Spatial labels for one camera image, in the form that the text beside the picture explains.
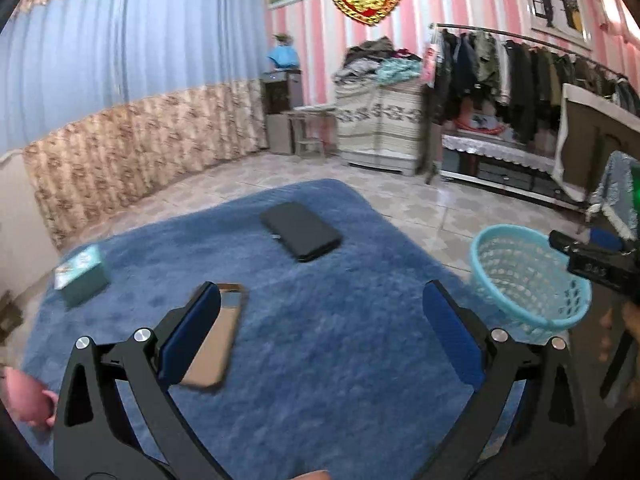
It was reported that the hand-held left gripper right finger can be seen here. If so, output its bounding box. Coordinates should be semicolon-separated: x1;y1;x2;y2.
422;280;592;480

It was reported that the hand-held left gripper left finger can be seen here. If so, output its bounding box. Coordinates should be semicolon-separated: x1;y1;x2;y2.
52;282;224;480

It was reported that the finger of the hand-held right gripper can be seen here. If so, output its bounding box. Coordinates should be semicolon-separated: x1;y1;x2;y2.
587;227;626;254
548;229;594;274

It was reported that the teal plastic laundry basket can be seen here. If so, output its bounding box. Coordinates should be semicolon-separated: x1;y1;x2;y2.
469;224;593;344

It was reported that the person's right hand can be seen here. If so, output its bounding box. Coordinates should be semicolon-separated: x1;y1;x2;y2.
597;303;640;409

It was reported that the brown rectangular tray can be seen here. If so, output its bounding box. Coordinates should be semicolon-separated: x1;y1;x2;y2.
177;282;250;392

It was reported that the blue patterned cloth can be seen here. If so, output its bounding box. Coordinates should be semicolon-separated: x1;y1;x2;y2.
587;151;640;242

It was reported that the low black cabinet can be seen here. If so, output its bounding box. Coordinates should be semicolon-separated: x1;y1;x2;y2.
438;132;592;210

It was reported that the wooden headboard with white cloth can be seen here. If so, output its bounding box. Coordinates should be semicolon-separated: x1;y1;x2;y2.
552;83;640;202

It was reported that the white lace cloth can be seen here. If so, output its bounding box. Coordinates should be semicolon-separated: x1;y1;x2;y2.
441;133;559;174

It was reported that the blue fluffy blanket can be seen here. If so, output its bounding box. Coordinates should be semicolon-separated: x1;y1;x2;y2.
19;178;527;480

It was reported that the teal tissue box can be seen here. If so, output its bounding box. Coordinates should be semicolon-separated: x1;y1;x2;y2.
53;244;110;307

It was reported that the black flat case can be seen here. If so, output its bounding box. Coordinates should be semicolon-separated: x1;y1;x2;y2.
259;201;344;263

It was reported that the row of hanging clothes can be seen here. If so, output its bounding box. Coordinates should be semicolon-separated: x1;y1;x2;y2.
429;27;640;144

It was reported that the metal clothes rack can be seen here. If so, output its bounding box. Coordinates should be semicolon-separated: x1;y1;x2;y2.
422;22;640;187

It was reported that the beige patterned cloth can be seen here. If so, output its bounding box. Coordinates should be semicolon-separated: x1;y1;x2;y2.
333;79;426;159

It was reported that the blue and floral curtain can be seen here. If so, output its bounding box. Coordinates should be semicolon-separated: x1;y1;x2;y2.
0;0;271;249

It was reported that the grey water dispenser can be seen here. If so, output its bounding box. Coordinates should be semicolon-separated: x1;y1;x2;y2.
259;68;305;156

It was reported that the small metal table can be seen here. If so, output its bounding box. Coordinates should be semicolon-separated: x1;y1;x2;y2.
287;104;337;159

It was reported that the pile of clothes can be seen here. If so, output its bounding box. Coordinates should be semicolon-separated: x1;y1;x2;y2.
332;36;424;87

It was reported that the blue cloth cover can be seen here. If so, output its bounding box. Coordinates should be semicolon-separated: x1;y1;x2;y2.
266;44;301;70

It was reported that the wall poster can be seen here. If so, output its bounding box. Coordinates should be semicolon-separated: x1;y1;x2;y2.
519;0;594;52

